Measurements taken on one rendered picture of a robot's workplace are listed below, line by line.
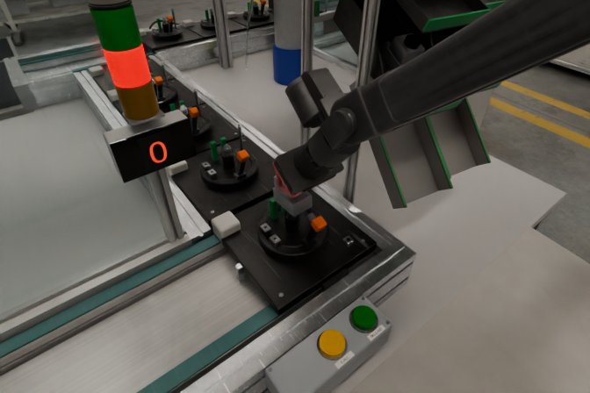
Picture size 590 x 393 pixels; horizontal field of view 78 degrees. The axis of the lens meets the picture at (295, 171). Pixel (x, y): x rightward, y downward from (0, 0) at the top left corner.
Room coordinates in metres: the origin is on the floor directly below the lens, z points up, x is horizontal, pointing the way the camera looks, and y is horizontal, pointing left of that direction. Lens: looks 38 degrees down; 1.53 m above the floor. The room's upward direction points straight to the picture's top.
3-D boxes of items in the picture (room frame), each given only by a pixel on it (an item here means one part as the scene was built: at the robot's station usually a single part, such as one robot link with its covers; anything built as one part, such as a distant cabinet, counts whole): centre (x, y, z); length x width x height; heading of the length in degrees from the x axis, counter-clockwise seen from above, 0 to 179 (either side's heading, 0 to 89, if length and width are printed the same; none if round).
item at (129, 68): (0.48, 0.23, 1.33); 0.05 x 0.05 x 0.05
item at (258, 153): (0.71, 0.16, 1.01); 0.24 x 0.24 x 0.13; 37
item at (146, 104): (0.48, 0.23, 1.28); 0.05 x 0.05 x 0.05
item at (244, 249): (0.50, 0.01, 0.96); 0.24 x 0.24 x 0.02; 37
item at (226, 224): (0.52, 0.14, 0.97); 0.05 x 0.05 x 0.04; 37
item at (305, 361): (0.28, -0.06, 0.93); 0.21 x 0.07 x 0.06; 127
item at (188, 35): (1.74, 0.59, 1.01); 0.24 x 0.24 x 0.13; 37
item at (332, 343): (0.28, -0.06, 0.96); 0.04 x 0.04 x 0.02
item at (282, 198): (0.51, 0.01, 1.09); 0.08 x 0.04 x 0.07; 37
